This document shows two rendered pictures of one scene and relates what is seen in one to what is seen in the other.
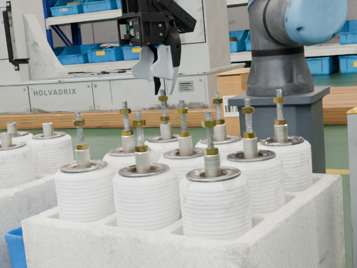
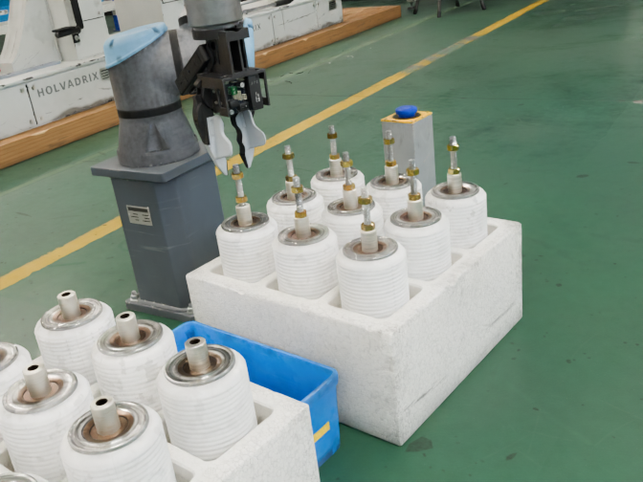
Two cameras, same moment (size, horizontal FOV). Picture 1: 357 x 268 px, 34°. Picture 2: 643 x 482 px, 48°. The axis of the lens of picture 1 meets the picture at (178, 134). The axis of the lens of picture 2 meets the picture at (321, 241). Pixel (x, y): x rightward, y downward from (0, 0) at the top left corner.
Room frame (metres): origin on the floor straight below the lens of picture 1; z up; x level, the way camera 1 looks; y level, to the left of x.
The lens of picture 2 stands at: (0.86, 1.06, 0.66)
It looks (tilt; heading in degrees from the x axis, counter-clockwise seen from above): 24 degrees down; 277
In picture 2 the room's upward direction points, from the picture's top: 7 degrees counter-clockwise
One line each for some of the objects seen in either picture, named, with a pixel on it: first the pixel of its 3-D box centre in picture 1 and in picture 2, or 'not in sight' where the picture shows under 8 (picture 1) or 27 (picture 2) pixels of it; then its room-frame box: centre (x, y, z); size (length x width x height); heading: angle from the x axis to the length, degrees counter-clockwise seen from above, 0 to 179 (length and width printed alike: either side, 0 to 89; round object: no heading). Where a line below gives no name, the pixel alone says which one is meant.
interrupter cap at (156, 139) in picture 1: (167, 139); (245, 223); (1.11, 0.02, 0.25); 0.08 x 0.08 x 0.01
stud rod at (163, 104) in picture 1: (164, 109); (239, 187); (1.11, 0.02, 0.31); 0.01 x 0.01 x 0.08
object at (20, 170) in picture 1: (13, 190); (147, 403); (1.19, 0.35, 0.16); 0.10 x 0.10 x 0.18
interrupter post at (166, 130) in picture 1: (166, 132); (244, 214); (1.11, 0.02, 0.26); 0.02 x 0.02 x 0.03
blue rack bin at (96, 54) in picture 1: (112, 51); not in sight; (6.56, 0.65, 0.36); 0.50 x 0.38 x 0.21; 153
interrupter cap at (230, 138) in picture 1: (220, 140); (294, 197); (1.04, -0.08, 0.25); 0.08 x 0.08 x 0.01
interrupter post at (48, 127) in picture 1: (48, 130); (69, 305); (1.28, 0.29, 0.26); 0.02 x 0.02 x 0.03
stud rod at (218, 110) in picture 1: (218, 112); (290, 167); (1.04, -0.08, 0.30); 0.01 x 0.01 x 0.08
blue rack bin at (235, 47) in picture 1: (228, 41); not in sight; (5.96, -0.59, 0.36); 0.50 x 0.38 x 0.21; 153
